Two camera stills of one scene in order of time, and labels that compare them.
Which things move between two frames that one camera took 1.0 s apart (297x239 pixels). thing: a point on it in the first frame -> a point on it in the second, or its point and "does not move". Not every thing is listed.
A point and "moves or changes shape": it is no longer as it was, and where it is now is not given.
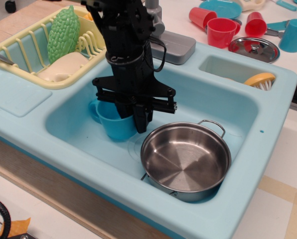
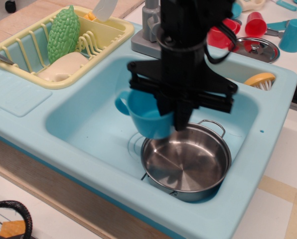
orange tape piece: [17, 227] does not move
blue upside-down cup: [291, 37] does not move
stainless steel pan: [191, 159] does not move
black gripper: [134, 82] -> [182, 81]
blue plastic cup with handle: [106, 113] moves or changes shape
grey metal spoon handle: [2, 58] does not move
